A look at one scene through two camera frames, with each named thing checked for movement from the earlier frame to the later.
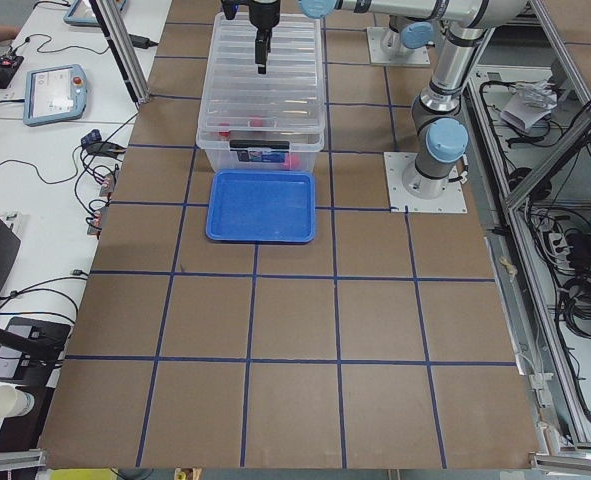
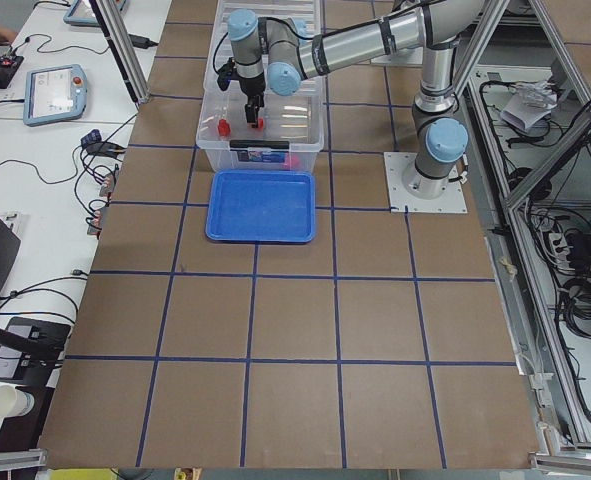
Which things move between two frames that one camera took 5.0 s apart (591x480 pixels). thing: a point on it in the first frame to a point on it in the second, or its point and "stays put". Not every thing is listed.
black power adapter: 142,42 stays put
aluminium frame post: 122,50 stays put
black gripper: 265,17 to 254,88
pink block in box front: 292,161 stays put
